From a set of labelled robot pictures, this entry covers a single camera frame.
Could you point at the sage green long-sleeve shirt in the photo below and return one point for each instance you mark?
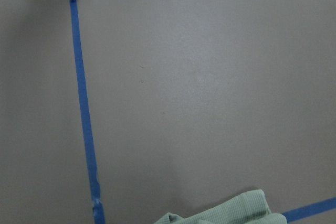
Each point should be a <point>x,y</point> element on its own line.
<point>248,207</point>

